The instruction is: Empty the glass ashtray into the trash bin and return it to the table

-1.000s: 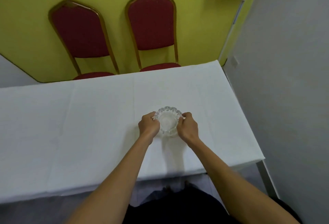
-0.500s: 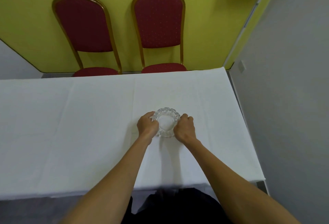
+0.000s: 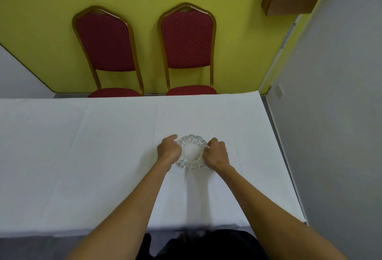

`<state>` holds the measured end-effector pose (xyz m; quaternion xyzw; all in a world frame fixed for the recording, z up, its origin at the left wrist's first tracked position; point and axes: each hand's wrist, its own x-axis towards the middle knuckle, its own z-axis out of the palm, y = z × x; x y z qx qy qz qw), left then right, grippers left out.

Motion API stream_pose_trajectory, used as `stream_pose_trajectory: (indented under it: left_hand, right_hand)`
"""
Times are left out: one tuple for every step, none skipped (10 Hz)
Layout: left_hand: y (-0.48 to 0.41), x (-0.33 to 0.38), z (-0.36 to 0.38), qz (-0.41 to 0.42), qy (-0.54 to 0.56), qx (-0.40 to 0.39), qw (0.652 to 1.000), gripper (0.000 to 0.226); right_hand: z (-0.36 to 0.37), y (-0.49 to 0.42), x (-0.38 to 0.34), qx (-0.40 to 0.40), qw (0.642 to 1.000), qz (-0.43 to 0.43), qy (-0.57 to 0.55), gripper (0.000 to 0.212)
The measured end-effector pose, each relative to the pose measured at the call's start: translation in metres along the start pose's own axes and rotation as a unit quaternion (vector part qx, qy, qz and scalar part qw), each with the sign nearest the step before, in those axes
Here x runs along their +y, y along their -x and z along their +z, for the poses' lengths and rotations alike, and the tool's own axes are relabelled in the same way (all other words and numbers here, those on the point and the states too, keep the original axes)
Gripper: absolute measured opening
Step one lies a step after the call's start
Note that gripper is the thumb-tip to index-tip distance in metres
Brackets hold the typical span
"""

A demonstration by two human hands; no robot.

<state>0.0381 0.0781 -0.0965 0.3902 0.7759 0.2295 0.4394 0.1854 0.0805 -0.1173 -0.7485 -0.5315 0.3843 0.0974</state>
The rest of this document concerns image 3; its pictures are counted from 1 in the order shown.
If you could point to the red padded banquet chair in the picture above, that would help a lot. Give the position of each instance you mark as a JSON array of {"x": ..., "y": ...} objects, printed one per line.
[
  {"x": 107, "y": 45},
  {"x": 187, "y": 42}
]

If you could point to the person's left hand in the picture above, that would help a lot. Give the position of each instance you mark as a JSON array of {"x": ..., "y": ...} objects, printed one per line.
[{"x": 166, "y": 151}]

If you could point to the person's left thumb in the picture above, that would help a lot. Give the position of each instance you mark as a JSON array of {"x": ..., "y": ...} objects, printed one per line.
[{"x": 170, "y": 139}]

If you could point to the person's left forearm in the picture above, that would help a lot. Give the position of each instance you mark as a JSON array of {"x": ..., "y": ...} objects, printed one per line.
[{"x": 125, "y": 212}]

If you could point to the person's right forearm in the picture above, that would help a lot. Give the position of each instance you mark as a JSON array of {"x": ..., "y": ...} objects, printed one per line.
[{"x": 277, "y": 212}]

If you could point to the person's black clothing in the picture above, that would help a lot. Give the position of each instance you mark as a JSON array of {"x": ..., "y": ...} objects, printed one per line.
[{"x": 209, "y": 246}]

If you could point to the clear glass ashtray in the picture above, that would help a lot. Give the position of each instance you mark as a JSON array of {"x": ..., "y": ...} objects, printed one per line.
[{"x": 191, "y": 152}]

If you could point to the person's right hand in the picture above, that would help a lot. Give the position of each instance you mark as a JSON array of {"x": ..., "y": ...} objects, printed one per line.
[{"x": 216, "y": 157}]

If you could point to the person's right fingers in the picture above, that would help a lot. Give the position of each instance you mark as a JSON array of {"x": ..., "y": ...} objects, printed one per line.
[{"x": 212, "y": 143}]

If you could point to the white tablecloth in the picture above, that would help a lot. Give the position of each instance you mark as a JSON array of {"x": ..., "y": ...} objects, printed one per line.
[{"x": 89, "y": 161}]

